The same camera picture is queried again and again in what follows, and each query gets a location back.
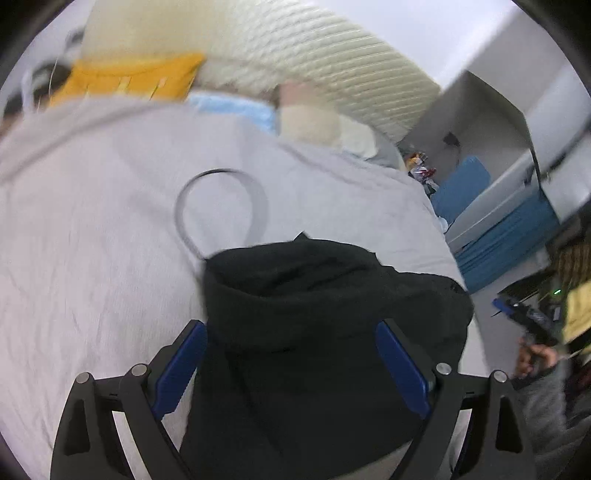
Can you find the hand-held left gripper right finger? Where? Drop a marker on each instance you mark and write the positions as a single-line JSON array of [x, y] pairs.
[[401, 369]]

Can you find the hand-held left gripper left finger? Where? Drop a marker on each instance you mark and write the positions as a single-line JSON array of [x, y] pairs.
[[178, 369]]

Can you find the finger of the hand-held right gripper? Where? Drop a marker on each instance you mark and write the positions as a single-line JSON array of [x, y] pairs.
[[502, 307]]

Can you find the black puffer jacket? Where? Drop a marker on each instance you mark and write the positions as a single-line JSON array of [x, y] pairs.
[[300, 323]]

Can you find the person's right forearm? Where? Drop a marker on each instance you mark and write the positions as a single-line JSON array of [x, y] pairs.
[[549, 415]]

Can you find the person's right hand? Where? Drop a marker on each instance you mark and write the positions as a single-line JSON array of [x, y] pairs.
[[538, 360]]

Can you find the brown patterned hanging garment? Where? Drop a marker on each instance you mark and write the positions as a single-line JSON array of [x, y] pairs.
[[575, 265]]

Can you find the blue curtain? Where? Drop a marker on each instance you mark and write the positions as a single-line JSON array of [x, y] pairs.
[[503, 240]]

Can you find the small white cloth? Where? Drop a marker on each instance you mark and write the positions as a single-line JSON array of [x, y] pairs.
[[442, 225]]

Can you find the cluster of small bottles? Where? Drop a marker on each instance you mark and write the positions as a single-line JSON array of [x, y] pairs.
[[421, 168]]

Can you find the bed with grey sheet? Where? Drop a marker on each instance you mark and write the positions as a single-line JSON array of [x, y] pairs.
[[92, 230]]

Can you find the grey pillow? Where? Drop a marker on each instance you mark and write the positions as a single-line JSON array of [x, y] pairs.
[[392, 157]]

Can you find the white and grey wardrobe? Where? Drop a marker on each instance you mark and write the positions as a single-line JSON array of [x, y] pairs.
[[498, 120]]

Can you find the cream pillow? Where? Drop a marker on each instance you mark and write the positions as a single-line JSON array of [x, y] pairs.
[[360, 138]]

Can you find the light blue printed cloth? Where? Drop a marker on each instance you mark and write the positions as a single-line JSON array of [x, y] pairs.
[[231, 108]]

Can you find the beige pillow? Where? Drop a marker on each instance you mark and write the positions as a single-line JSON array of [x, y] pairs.
[[307, 120]]

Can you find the yellow pillow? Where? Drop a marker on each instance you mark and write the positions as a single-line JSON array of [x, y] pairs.
[[129, 78]]

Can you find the black bag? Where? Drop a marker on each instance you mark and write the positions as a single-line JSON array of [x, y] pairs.
[[51, 76]]

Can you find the cream quilted headboard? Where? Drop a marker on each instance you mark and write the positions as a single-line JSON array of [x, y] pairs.
[[300, 50]]

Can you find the small black wall switch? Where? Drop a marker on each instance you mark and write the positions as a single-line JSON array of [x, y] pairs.
[[451, 139]]

